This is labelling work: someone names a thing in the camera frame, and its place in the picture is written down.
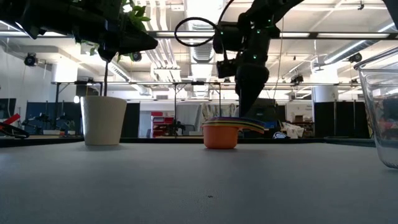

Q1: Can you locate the white plant pot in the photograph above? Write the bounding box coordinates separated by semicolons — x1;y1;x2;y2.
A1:
80;95;127;146

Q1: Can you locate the red storage rack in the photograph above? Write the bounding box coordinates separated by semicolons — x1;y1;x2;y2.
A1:
151;111;174;138

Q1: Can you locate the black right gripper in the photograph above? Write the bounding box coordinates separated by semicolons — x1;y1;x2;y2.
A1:
234;26;280;118

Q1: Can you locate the clear plastic basket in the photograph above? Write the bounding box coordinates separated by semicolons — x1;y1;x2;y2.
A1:
353;46;398;169

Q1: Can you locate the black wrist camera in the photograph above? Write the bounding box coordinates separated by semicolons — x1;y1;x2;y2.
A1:
216;58;239;78

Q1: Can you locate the green measuring cup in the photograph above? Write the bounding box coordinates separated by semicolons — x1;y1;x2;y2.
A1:
203;122;266;134

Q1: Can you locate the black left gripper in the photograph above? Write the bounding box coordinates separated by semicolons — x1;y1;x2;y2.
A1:
99;18;159;62

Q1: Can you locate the black looped cable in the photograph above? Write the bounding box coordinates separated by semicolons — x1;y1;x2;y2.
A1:
174;17;219;48

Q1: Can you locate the red black clamp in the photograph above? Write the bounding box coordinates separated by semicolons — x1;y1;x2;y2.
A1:
0;113;30;139

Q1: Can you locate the orange measuring cup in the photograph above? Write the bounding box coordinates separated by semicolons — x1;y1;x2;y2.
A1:
201;123;265;149

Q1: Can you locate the black partition panel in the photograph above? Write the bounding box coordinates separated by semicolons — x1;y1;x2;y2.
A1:
313;101;371;139

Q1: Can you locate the green leafy plant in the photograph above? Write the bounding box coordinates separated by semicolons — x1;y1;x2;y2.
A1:
74;0;152;97

